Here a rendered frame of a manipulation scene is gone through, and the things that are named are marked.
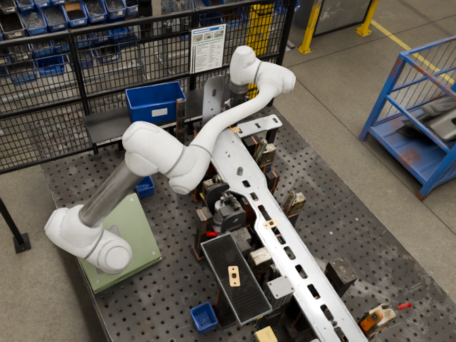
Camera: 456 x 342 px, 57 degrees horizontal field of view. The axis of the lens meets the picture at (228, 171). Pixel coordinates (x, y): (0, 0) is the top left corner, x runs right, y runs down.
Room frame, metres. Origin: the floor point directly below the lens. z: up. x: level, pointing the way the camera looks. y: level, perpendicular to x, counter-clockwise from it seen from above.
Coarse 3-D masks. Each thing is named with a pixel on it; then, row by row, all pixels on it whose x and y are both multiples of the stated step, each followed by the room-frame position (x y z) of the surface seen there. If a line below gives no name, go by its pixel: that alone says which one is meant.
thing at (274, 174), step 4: (272, 172) 1.45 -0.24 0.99; (276, 172) 1.46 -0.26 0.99; (268, 176) 1.42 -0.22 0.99; (272, 176) 1.43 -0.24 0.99; (276, 176) 1.43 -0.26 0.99; (268, 180) 1.41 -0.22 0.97; (272, 180) 1.42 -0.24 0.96; (276, 180) 1.43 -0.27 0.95; (268, 184) 1.41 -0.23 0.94; (272, 184) 1.42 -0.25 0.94; (276, 184) 1.44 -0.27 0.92; (268, 188) 1.41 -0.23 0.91; (272, 188) 1.42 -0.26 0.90; (276, 188) 1.44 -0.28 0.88; (272, 192) 1.44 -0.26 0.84; (264, 208) 1.41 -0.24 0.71
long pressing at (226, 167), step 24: (216, 144) 1.59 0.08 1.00; (240, 144) 1.62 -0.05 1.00; (216, 168) 1.41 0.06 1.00; (240, 192) 1.28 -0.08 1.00; (264, 192) 1.31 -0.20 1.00; (264, 240) 1.02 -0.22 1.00; (288, 240) 1.04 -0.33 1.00; (288, 264) 0.92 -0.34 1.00; (312, 264) 0.94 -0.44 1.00; (312, 312) 0.71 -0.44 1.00; (336, 312) 0.73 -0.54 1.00; (336, 336) 0.63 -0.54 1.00; (360, 336) 0.64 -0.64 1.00
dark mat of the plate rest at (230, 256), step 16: (224, 240) 0.90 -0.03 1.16; (208, 256) 0.81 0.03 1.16; (224, 256) 0.82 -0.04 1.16; (240, 256) 0.84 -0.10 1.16; (224, 272) 0.76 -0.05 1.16; (240, 272) 0.77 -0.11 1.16; (224, 288) 0.69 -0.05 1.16; (240, 288) 0.70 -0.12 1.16; (256, 288) 0.71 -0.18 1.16; (240, 304) 0.64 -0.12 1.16; (256, 304) 0.64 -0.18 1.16; (240, 320) 0.57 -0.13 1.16
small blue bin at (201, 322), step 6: (198, 306) 0.75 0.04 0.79; (204, 306) 0.76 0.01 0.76; (210, 306) 0.76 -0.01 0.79; (192, 312) 0.73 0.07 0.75; (198, 312) 0.74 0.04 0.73; (204, 312) 0.76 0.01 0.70; (210, 312) 0.74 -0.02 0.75; (192, 318) 0.71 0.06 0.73; (198, 318) 0.72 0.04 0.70; (204, 318) 0.73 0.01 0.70; (210, 318) 0.73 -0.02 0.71; (216, 318) 0.70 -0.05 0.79; (198, 324) 0.69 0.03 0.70; (204, 324) 0.70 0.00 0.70; (210, 324) 0.67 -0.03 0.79; (198, 330) 0.65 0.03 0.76; (204, 330) 0.66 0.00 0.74
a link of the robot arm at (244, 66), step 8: (240, 48) 1.52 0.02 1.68; (248, 48) 1.53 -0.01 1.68; (232, 56) 1.51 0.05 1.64; (240, 56) 1.48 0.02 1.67; (248, 56) 1.49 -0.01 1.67; (232, 64) 1.49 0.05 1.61; (240, 64) 1.47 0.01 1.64; (248, 64) 1.47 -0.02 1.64; (256, 64) 1.49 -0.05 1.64; (232, 72) 1.48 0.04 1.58; (240, 72) 1.47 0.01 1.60; (248, 72) 1.46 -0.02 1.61; (256, 72) 1.46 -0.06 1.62; (232, 80) 1.49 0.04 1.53; (240, 80) 1.46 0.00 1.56; (248, 80) 1.46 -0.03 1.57
